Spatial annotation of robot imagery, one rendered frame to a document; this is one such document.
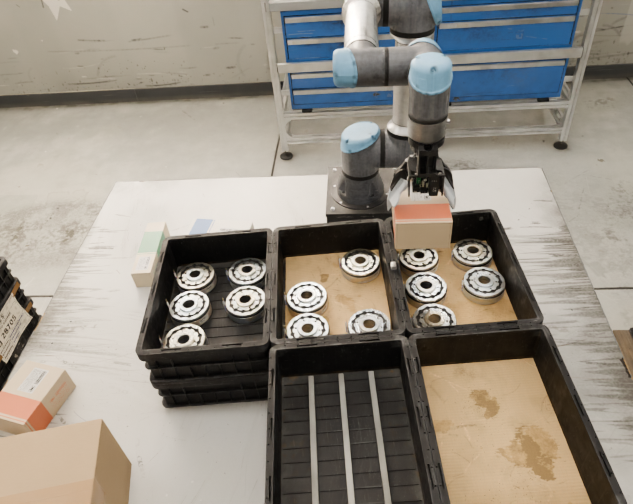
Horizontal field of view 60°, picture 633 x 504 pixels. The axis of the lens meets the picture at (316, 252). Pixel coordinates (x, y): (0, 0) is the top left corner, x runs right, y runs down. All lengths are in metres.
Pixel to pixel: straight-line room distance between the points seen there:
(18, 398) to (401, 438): 0.92
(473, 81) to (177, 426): 2.51
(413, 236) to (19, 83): 4.04
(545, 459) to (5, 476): 1.04
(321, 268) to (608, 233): 1.87
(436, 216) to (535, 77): 2.25
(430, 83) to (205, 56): 3.30
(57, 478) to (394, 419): 0.67
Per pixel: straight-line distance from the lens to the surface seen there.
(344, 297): 1.42
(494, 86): 3.35
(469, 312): 1.40
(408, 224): 1.19
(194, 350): 1.25
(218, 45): 4.19
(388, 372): 1.28
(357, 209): 1.73
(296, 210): 1.91
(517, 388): 1.29
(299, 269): 1.51
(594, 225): 3.09
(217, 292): 1.49
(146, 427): 1.46
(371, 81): 1.14
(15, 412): 1.53
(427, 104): 1.06
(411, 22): 1.49
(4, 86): 4.96
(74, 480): 1.21
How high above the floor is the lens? 1.88
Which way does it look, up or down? 43 degrees down
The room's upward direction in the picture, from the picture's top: 6 degrees counter-clockwise
